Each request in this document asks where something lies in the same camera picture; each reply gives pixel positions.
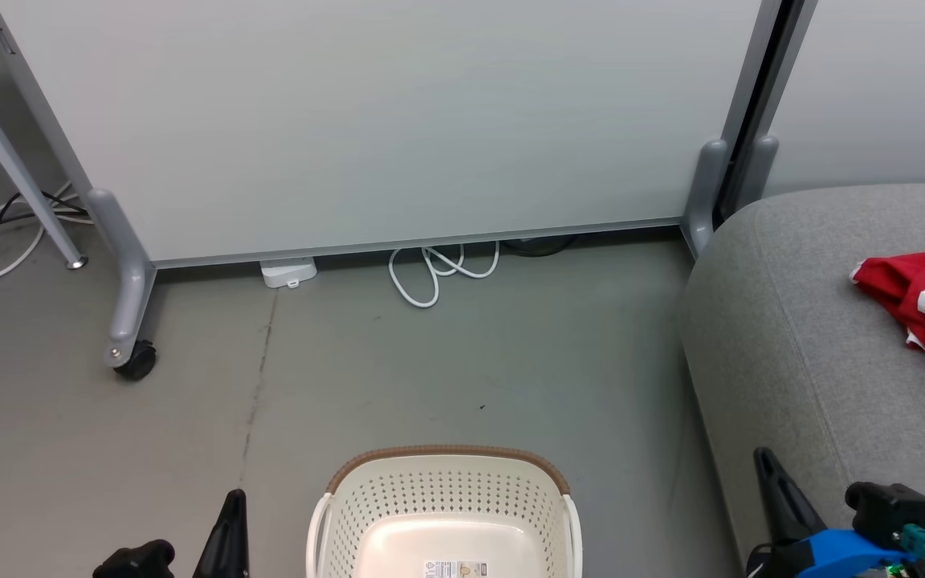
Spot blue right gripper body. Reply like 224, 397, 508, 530
746, 528, 915, 578

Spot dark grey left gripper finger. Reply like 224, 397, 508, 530
194, 488, 251, 578

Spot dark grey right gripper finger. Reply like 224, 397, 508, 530
753, 446, 825, 548

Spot red and white garment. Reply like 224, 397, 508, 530
850, 235, 925, 394

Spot cream perforated laundry basket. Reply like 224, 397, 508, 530
306, 446, 584, 578

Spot grey fabric sofa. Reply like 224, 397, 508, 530
678, 183, 925, 578

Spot black caster wheel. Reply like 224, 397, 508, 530
113, 340, 158, 382

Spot white floor power adapter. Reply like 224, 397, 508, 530
260, 257, 319, 289

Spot grey partition foot with caster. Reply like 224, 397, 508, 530
87, 189, 159, 370

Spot narrow white partition panel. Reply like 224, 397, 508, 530
762, 0, 925, 197

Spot grey metal table leg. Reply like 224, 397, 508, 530
0, 55, 88, 271

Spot large white partition panel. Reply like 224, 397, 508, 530
0, 0, 788, 270

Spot white coiled cable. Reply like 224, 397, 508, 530
388, 241, 502, 309

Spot black coiled cable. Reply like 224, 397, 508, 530
503, 234, 581, 258

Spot white floor cables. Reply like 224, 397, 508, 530
0, 181, 94, 287

